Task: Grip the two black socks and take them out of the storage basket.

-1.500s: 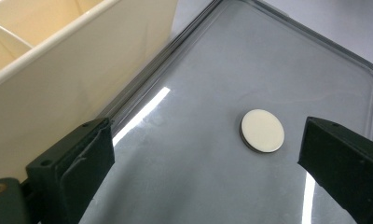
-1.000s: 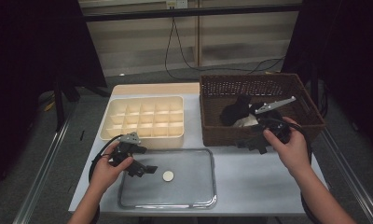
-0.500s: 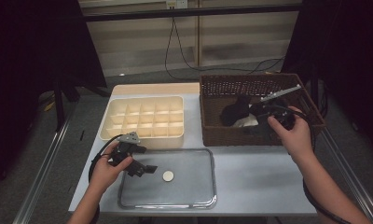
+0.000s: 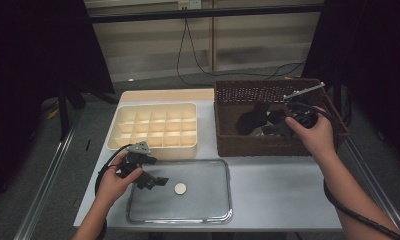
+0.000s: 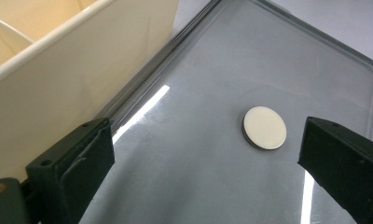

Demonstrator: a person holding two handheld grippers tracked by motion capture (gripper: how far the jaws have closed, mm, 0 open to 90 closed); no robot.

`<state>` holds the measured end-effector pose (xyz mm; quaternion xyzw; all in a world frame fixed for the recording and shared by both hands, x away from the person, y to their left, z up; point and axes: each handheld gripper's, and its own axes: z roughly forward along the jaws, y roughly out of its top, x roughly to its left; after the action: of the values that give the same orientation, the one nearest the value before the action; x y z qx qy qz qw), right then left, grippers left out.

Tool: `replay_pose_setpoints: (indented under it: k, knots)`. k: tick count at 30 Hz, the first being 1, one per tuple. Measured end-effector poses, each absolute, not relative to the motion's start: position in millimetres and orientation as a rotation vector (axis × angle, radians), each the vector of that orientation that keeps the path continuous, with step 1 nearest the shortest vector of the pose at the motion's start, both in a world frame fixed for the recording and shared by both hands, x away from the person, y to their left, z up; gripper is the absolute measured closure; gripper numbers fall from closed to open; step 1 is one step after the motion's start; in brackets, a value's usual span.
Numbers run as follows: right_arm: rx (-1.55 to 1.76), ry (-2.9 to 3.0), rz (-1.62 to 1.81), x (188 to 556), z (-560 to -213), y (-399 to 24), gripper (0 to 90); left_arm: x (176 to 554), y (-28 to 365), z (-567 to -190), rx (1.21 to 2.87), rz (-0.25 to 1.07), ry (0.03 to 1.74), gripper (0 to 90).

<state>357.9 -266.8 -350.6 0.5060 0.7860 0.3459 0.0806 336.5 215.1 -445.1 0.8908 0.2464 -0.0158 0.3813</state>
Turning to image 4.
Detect black curtain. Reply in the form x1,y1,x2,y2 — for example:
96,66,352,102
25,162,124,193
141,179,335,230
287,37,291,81
301,0,400,168
0,0,116,211

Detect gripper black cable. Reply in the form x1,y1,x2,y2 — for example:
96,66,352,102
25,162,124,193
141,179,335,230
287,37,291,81
94,143,133,197
287,101,400,240

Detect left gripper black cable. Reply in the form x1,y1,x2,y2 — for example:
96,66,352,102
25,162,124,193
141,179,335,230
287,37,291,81
94,143,133,197

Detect cream divided organizer box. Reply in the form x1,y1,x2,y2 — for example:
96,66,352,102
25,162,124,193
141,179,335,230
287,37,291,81
106,102,198,160

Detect person's left hand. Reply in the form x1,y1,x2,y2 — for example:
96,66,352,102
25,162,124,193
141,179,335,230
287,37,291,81
95,151,144,208

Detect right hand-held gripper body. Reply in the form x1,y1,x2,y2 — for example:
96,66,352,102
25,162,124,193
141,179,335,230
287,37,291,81
282,82,326,130

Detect metal tray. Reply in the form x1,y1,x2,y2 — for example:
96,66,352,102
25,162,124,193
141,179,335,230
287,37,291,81
126,158,233,225

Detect black horizontal bar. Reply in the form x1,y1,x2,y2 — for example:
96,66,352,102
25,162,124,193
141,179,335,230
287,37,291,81
87,3,326,24

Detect black stand leg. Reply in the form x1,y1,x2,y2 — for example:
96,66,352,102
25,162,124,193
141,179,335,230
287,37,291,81
56,83,119,141

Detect metal floor rail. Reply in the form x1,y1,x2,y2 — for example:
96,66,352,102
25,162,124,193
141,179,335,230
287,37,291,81
341,136,400,240
12,113,86,240

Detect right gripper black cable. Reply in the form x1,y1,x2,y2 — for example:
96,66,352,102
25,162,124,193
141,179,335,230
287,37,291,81
287,101,400,240

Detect thin black wall cable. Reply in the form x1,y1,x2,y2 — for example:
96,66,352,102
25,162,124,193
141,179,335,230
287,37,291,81
176,18,307,86

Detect person's right hand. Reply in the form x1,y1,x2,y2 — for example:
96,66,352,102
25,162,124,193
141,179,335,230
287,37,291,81
284,106,338,165

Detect black sock pair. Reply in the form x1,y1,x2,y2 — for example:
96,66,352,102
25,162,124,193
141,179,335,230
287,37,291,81
235,102,287,137

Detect round white disc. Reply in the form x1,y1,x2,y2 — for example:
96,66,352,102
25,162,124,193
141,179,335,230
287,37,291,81
174,182,188,196

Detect white wall socket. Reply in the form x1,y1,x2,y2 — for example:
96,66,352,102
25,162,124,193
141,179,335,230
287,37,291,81
177,0,202,10

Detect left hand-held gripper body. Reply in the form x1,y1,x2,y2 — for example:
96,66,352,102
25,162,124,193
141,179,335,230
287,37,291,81
115,141,158,179

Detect brown woven basket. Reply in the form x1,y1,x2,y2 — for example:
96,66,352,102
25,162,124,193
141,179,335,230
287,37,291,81
213,78,350,158

